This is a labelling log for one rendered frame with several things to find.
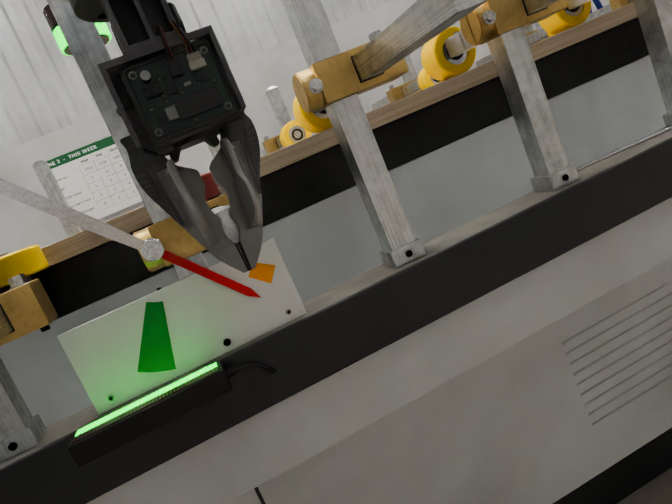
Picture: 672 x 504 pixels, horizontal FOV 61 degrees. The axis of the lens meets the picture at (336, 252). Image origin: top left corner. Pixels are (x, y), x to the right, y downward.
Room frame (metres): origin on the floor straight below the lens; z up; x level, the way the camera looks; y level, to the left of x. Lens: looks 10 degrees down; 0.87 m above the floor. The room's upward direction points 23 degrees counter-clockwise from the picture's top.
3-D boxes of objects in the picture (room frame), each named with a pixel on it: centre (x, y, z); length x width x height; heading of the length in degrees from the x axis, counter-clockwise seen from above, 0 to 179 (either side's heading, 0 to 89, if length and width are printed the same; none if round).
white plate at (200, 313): (0.65, 0.19, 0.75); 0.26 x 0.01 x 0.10; 103
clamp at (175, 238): (0.69, 0.14, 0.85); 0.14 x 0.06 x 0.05; 103
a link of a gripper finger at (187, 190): (0.39, 0.07, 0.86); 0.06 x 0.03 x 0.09; 12
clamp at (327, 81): (0.74, -0.10, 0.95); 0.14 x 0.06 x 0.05; 103
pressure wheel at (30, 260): (0.77, 0.40, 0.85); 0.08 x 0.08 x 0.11
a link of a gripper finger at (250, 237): (0.40, 0.04, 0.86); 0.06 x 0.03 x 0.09; 12
